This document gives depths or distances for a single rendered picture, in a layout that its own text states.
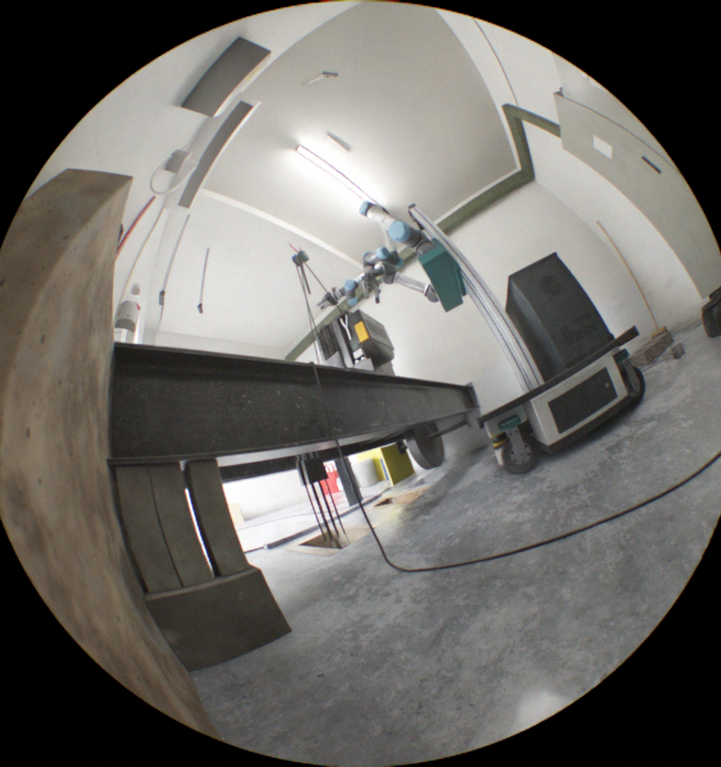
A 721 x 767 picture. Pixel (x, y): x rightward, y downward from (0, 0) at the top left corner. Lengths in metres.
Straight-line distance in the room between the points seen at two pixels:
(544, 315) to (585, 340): 0.23
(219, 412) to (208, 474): 0.17
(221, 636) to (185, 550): 0.18
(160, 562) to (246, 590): 0.17
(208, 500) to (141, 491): 0.14
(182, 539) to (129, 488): 0.13
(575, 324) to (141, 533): 1.53
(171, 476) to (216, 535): 0.14
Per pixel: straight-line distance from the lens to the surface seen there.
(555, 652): 0.38
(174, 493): 0.51
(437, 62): 3.07
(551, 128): 2.88
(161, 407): 0.59
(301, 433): 0.70
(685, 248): 2.21
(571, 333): 1.21
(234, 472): 1.41
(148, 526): 0.51
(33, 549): 0.19
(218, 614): 0.53
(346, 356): 2.03
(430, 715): 0.36
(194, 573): 0.52
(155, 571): 0.52
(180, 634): 0.54
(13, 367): 0.18
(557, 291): 1.28
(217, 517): 0.52
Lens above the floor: 0.33
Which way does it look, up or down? 18 degrees up
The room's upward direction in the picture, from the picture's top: 20 degrees counter-clockwise
